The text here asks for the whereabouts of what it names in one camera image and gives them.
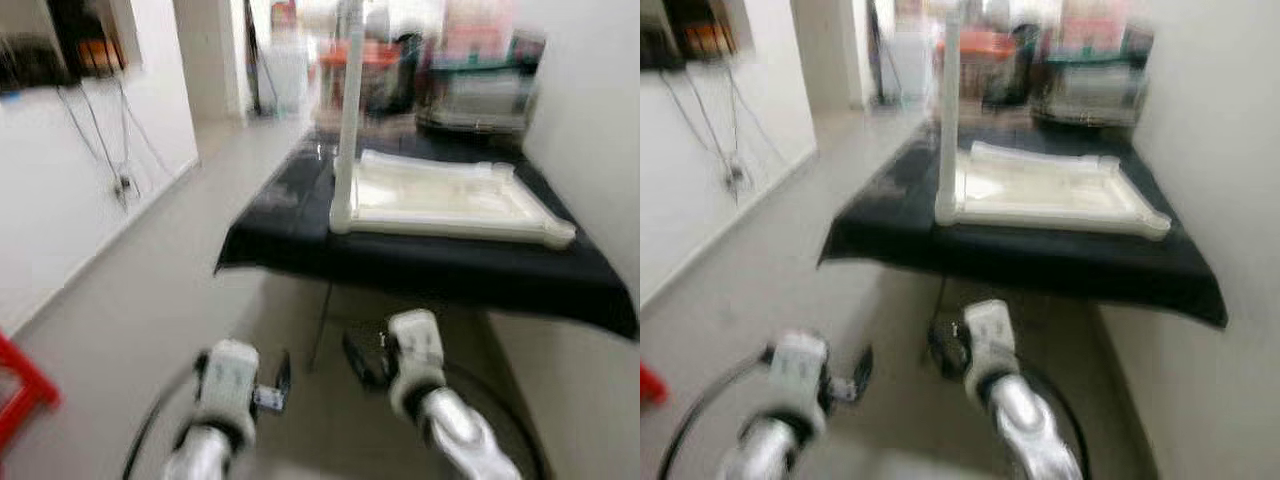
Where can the white plastic table leg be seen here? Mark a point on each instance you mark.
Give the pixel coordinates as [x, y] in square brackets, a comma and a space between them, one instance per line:
[420, 160]
[948, 120]
[1030, 153]
[350, 110]

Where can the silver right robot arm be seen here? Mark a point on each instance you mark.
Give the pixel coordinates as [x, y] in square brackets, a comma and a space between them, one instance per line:
[1030, 430]
[460, 440]

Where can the white plastic children table top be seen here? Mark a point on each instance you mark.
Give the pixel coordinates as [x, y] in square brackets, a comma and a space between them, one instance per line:
[1050, 190]
[450, 200]

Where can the thin metal table leg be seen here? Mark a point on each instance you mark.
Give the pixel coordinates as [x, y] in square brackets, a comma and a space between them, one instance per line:
[937, 300]
[322, 320]

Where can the black tablecloth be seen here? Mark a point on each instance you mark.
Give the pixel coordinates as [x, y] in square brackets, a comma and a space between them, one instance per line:
[900, 240]
[300, 240]

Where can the red plastic stool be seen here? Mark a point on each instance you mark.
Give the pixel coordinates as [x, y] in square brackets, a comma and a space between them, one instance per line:
[650, 385]
[25, 385]

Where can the black bag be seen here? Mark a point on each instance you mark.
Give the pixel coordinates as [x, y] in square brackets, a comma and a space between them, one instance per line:
[1020, 75]
[405, 80]

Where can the clear plastic storage bin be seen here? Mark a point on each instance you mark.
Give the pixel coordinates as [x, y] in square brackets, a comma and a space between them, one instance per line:
[1090, 95]
[480, 100]

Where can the storage box with orange lid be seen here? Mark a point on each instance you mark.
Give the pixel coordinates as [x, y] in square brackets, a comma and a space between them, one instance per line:
[380, 75]
[990, 65]

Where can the white appliance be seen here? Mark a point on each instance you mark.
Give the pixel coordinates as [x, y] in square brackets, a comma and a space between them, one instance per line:
[285, 80]
[905, 65]

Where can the pink box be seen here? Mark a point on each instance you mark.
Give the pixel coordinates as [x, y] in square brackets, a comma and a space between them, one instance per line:
[1095, 25]
[478, 30]

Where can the black router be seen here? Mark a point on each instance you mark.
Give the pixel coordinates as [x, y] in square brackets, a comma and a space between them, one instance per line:
[660, 45]
[35, 65]

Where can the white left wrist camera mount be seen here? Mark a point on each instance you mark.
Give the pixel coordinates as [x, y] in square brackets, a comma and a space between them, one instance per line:
[230, 380]
[800, 370]

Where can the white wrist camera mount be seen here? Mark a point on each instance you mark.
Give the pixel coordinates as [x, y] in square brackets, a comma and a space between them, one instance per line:
[415, 345]
[800, 370]
[990, 335]
[230, 380]

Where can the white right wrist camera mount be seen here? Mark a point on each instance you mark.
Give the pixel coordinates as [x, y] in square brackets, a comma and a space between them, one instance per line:
[990, 335]
[415, 345]

